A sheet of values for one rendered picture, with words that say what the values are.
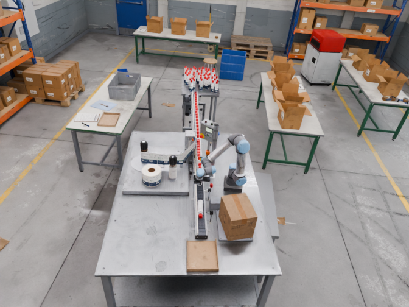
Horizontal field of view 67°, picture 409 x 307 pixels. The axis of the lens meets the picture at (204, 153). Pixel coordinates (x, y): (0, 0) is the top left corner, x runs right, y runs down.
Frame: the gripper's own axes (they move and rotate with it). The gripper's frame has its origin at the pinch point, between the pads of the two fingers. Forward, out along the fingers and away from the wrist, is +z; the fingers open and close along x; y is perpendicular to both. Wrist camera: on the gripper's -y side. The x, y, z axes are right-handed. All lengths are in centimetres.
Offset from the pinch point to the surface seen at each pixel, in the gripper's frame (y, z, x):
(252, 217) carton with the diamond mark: -41, -47, 45
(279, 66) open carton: -158, 143, -275
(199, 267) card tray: 3, -37, 84
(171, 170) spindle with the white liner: 29.9, -4.2, -12.1
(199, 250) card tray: 3, -29, 70
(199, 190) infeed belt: 0.0, 1.7, 7.9
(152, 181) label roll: 48.7, -2.1, 0.1
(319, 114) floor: -276, 246, -238
